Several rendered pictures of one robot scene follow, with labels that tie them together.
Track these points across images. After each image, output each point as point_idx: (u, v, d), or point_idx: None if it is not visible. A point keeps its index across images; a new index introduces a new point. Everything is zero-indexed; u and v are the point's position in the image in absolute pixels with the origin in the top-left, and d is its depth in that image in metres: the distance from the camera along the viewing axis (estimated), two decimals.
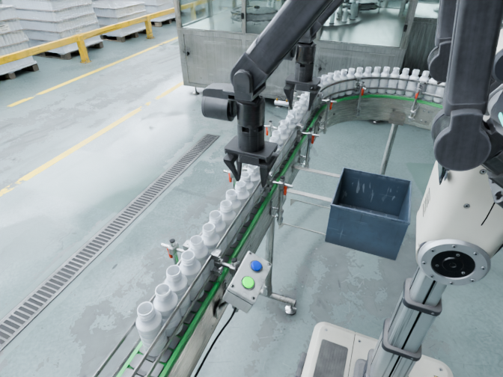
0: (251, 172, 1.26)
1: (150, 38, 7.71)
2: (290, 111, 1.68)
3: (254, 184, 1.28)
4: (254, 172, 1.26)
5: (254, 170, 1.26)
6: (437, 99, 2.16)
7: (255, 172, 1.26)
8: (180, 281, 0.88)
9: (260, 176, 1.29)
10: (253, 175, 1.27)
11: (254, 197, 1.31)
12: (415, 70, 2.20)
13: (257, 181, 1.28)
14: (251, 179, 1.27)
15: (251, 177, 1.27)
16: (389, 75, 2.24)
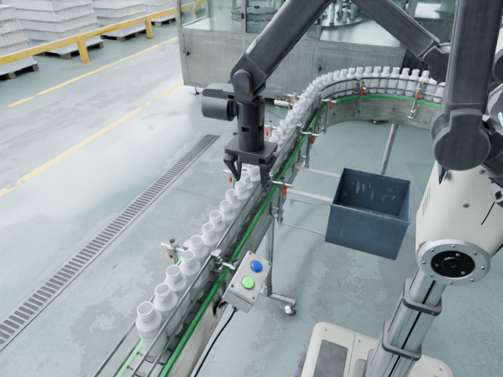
0: (251, 172, 1.26)
1: (150, 38, 7.71)
2: (290, 111, 1.68)
3: (254, 184, 1.28)
4: (254, 172, 1.26)
5: (254, 170, 1.26)
6: (437, 99, 2.16)
7: (255, 172, 1.26)
8: (180, 280, 0.88)
9: (260, 176, 1.29)
10: (253, 175, 1.27)
11: (254, 196, 1.31)
12: (415, 70, 2.20)
13: (257, 181, 1.28)
14: (251, 179, 1.27)
15: (251, 177, 1.27)
16: (389, 75, 2.24)
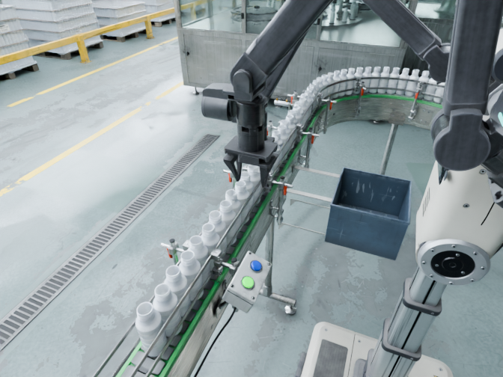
0: (251, 172, 1.26)
1: (150, 38, 7.71)
2: (290, 111, 1.68)
3: (254, 185, 1.28)
4: (254, 172, 1.26)
5: (254, 170, 1.26)
6: (437, 99, 2.16)
7: (255, 172, 1.26)
8: (180, 281, 0.88)
9: (260, 176, 1.29)
10: (253, 175, 1.27)
11: (254, 197, 1.31)
12: (415, 70, 2.20)
13: (257, 181, 1.28)
14: (251, 179, 1.27)
15: (251, 177, 1.27)
16: (389, 75, 2.24)
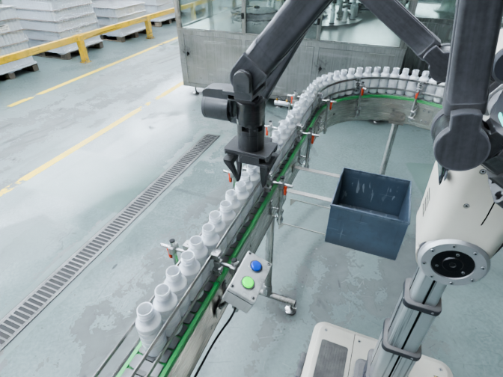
0: (251, 172, 1.26)
1: (150, 38, 7.71)
2: (290, 111, 1.68)
3: (254, 184, 1.28)
4: (253, 171, 1.26)
5: (254, 170, 1.26)
6: (437, 99, 2.16)
7: (255, 172, 1.27)
8: (180, 281, 0.88)
9: (259, 176, 1.29)
10: (253, 175, 1.27)
11: (254, 196, 1.32)
12: (415, 70, 2.20)
13: (257, 180, 1.28)
14: (251, 179, 1.27)
15: (251, 177, 1.27)
16: (389, 75, 2.24)
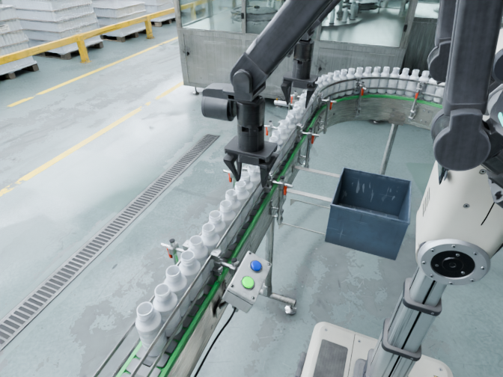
0: (251, 172, 1.26)
1: (150, 38, 7.71)
2: (290, 111, 1.68)
3: (254, 185, 1.28)
4: (254, 172, 1.26)
5: (254, 170, 1.26)
6: (437, 99, 2.16)
7: (255, 172, 1.26)
8: (180, 281, 0.88)
9: (260, 176, 1.28)
10: (253, 175, 1.27)
11: (254, 197, 1.31)
12: (415, 70, 2.20)
13: (257, 181, 1.28)
14: (251, 179, 1.27)
15: (251, 177, 1.27)
16: (389, 75, 2.24)
